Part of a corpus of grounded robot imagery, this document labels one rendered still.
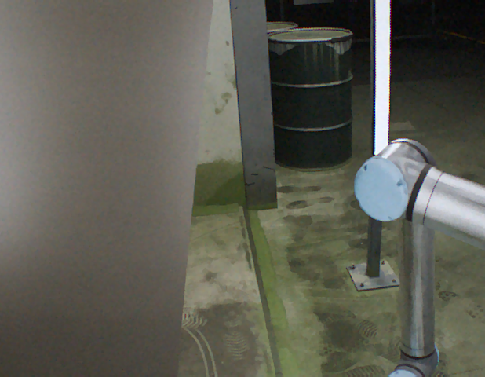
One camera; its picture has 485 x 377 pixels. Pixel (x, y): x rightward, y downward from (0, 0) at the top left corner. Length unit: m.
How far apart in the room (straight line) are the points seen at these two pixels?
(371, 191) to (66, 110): 0.63
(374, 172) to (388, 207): 0.07
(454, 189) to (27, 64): 0.73
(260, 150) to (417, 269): 1.78
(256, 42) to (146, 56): 2.22
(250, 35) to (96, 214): 2.22
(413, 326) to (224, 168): 1.80
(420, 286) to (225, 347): 0.95
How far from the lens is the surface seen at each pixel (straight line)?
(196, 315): 2.15
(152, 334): 0.64
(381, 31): 1.96
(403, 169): 0.98
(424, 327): 1.32
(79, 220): 0.56
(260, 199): 2.97
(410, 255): 1.21
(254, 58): 2.72
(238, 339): 2.01
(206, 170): 2.88
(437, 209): 0.96
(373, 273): 2.36
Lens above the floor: 1.35
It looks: 24 degrees down
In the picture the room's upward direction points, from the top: 5 degrees counter-clockwise
